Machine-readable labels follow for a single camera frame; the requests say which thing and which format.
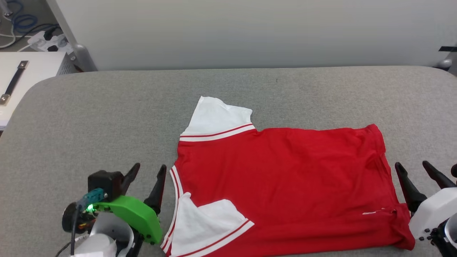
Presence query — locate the red white-sleeved t-shirt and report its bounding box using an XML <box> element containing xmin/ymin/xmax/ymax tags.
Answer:
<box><xmin>160</xmin><ymin>95</ymin><xmax>416</xmax><ymax>257</ymax></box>

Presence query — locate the white power strip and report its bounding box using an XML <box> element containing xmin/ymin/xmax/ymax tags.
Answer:
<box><xmin>27</xmin><ymin>31</ymin><xmax>74</xmax><ymax>54</ymax></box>

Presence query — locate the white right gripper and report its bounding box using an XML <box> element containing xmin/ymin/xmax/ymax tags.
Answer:
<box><xmin>395</xmin><ymin>160</ymin><xmax>457</xmax><ymax>241</ymax></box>

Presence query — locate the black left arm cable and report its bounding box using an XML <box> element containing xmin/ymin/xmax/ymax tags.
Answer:
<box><xmin>55</xmin><ymin>204</ymin><xmax>82</xmax><ymax>257</ymax></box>

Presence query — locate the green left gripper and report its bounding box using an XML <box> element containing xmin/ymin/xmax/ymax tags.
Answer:
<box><xmin>93</xmin><ymin>162</ymin><xmax>167</xmax><ymax>257</ymax></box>

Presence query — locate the black case handle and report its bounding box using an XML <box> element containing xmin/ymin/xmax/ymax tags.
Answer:
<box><xmin>0</xmin><ymin>60</ymin><xmax>29</xmax><ymax>106</ymax></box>

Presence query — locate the blue cable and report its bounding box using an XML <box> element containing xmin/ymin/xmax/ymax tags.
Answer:
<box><xmin>5</xmin><ymin>0</ymin><xmax>38</xmax><ymax>34</ymax></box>

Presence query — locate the white cable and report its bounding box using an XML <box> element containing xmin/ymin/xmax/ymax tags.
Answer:
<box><xmin>0</xmin><ymin>31</ymin><xmax>33</xmax><ymax>49</ymax></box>

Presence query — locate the white equipment case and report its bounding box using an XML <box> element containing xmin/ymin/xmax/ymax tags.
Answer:
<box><xmin>0</xmin><ymin>51</ymin><xmax>77</xmax><ymax>130</ymax></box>

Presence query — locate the white table leg grey foot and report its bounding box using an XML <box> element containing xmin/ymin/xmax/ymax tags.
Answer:
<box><xmin>45</xmin><ymin>0</ymin><xmax>98</xmax><ymax>72</ymax></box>

